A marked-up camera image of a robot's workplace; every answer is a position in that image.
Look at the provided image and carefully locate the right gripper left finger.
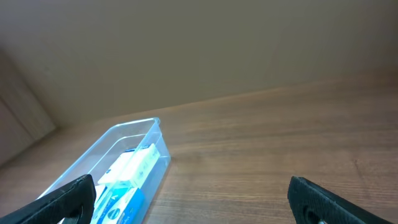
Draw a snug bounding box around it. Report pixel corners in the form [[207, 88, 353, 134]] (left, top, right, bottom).
[[1, 174, 96, 224]]

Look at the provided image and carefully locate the white Panadol box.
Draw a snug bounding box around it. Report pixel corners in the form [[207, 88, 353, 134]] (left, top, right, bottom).
[[94, 184, 113, 213]]

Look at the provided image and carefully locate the Hansaplast plaster box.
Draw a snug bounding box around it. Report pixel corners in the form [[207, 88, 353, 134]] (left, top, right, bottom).
[[98, 144, 160, 188]]

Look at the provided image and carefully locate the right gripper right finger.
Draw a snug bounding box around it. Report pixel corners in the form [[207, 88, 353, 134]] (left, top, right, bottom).
[[287, 176, 390, 224]]

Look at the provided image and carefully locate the clear plastic container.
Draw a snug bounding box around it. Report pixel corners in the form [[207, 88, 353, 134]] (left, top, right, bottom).
[[44, 118, 171, 224]]

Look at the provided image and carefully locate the blue yellow VapoDrops box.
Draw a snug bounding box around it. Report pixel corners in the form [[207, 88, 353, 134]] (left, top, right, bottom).
[[91, 187, 144, 224]]

